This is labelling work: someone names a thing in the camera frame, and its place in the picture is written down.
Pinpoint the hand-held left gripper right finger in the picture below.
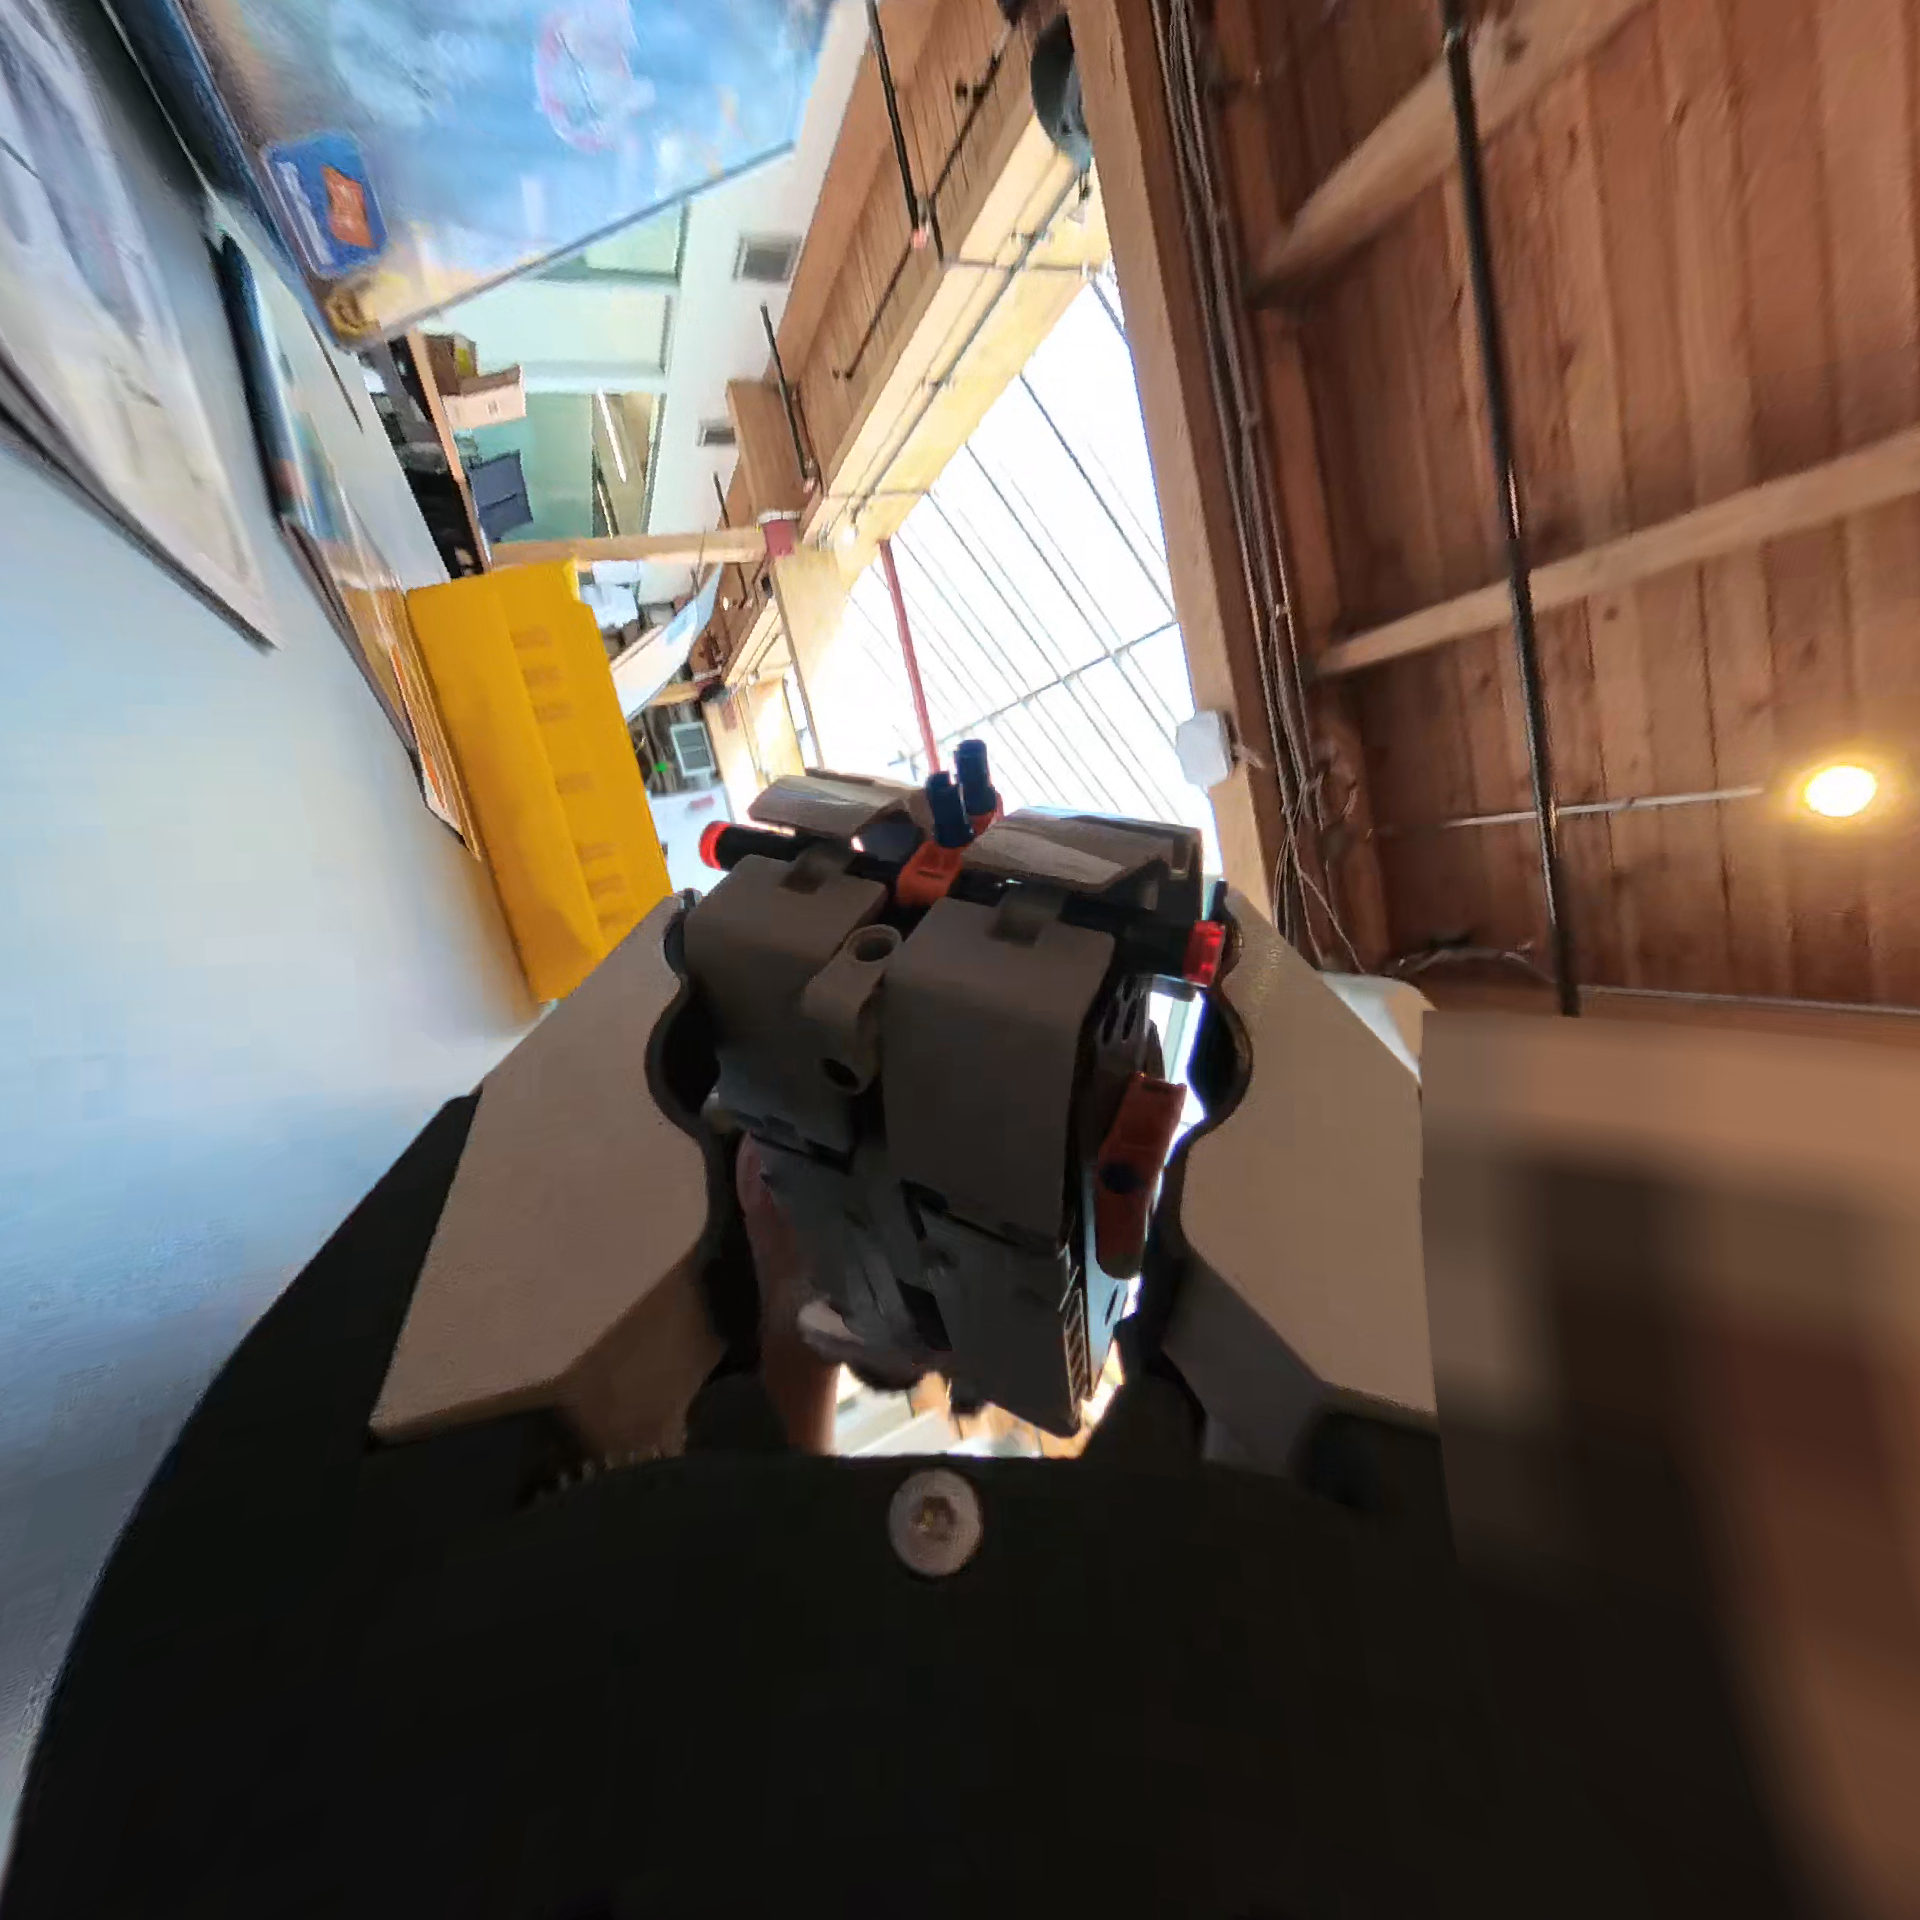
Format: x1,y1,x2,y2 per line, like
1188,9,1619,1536
1118,889,1442,1483

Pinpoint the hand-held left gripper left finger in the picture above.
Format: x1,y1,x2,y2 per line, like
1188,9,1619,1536
365,890,752,1452

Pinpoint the grey orange toy robot model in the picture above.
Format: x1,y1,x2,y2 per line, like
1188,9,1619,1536
682,738,1231,1434

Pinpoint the grey desk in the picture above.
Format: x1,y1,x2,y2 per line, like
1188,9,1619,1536
0,0,691,1773

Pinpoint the yellow plastic bin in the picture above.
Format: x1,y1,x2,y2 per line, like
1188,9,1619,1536
404,559,676,1001

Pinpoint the orange grey sticker sheet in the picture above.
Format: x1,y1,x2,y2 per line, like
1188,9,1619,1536
351,571,486,865

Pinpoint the red pipe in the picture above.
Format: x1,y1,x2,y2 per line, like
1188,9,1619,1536
876,536,948,781

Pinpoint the large skylight window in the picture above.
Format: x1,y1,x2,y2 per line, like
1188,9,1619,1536
815,271,1219,843

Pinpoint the black ceiling pipe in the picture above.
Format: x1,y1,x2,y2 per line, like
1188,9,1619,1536
1441,0,1582,1023

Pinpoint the blue closed booklet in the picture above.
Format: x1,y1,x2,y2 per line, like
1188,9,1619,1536
210,230,429,750

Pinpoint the open white instruction booklet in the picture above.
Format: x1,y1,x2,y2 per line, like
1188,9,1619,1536
0,0,276,648

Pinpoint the blue toy kit box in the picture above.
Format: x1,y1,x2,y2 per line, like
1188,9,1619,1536
105,0,843,350

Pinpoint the black ceiling lamp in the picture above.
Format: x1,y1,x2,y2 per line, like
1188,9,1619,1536
1027,17,1090,166

